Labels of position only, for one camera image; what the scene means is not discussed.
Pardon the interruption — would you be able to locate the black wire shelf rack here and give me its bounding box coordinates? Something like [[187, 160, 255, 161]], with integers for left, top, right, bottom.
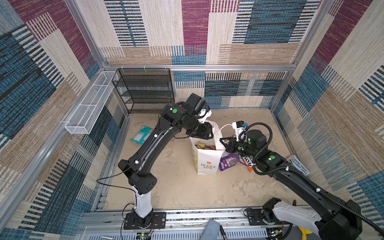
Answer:
[[112, 68, 175, 114]]

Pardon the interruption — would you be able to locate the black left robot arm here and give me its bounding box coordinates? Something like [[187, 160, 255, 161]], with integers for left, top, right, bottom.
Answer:
[[118, 94, 214, 221]]

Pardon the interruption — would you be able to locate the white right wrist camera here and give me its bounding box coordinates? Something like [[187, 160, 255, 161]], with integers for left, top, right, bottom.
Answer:
[[232, 121, 247, 142]]

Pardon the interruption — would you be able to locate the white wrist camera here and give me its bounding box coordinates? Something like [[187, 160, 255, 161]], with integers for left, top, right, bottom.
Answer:
[[232, 121, 247, 142], [197, 108, 212, 124]]

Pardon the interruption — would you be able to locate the orange Fox's fruits candy bag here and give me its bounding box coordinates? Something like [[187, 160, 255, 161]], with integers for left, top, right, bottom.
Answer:
[[239, 155, 254, 172]]

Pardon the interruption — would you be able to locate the teal candy bag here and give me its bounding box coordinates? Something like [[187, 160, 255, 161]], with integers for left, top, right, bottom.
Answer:
[[131, 126, 153, 145]]

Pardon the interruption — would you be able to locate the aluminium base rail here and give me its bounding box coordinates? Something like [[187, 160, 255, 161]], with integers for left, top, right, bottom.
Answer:
[[75, 207, 289, 240]]

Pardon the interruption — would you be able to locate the white wire mesh basket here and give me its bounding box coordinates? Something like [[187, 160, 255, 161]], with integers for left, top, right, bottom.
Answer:
[[65, 71, 115, 135]]

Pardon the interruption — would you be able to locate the yellow plastic tool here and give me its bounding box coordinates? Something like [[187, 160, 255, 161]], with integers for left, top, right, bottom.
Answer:
[[299, 227, 312, 240]]

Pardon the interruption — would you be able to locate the colourful leaflet by wall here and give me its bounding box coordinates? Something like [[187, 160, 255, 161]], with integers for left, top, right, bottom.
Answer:
[[288, 155, 311, 176]]

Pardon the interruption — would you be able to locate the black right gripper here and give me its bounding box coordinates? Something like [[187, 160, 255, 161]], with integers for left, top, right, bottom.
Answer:
[[219, 136, 257, 160]]

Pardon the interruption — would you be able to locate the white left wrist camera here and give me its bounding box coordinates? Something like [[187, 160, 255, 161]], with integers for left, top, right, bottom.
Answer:
[[197, 108, 212, 124]]

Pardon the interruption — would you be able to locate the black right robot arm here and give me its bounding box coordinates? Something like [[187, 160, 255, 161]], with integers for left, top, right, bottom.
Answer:
[[220, 129, 365, 240]]

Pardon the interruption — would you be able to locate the purple candy bag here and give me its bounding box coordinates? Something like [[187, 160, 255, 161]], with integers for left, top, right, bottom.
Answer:
[[219, 154, 240, 171]]

